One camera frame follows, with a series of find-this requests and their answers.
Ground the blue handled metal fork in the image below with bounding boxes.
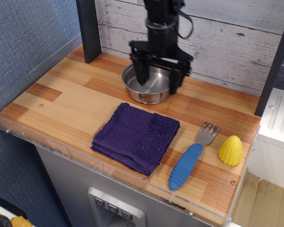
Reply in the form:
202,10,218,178
169,122,220,191

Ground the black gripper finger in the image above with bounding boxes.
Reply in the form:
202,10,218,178
132,58,150,86
169,61,186,95

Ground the clear acrylic table guard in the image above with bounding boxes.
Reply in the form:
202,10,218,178
0,46,260,227

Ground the yellow plastic corn toy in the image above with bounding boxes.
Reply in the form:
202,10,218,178
218,135,243,166

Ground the folded purple cloth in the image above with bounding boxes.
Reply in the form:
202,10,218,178
91,103,180,176

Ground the silver button panel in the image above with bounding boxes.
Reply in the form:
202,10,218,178
88,186,146,227

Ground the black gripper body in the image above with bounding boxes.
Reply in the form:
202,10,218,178
129,25,193,75

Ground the orange yellow toy object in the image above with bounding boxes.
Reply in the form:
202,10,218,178
10,216,33,227

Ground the dark cabinet post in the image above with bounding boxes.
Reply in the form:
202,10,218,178
254,32,284,117
76,0,102,63

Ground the small stainless steel pan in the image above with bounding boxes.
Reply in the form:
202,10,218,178
122,64,170,105

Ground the white toy sink unit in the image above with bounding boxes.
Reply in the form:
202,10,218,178
247,88,284,188

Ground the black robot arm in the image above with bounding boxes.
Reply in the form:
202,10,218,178
129,0,193,95

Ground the grey cabinet front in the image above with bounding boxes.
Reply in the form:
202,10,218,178
37,147,207,227

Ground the dark right cabinet post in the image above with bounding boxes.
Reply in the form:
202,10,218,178
254,32,284,117

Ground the black mesh object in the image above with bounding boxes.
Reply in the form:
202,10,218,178
0,215,12,227

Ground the dark left cabinet post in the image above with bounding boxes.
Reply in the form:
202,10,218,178
76,0,102,63

